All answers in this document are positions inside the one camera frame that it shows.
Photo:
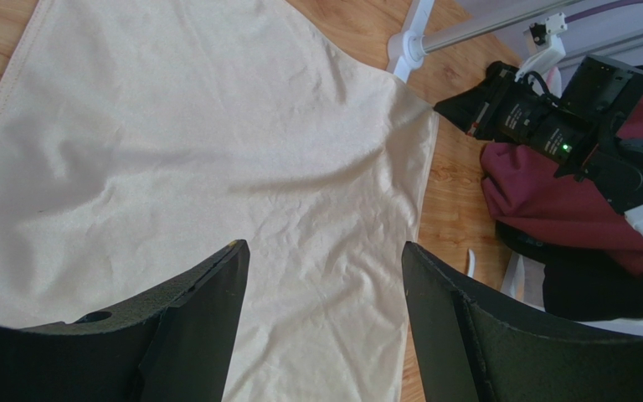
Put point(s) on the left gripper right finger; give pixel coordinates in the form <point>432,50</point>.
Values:
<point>474,343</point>

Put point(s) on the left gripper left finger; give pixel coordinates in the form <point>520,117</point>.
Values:
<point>172,342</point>

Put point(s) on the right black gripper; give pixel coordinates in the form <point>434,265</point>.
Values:
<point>600,96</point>

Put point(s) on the beige cloth napkin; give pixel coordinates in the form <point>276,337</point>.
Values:
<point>139,137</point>

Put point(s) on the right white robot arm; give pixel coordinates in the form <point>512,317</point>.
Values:
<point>615,167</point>

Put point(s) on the maroon shirt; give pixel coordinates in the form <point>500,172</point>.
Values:
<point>521,191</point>

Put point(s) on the black garment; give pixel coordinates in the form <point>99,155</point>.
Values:
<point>579,284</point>

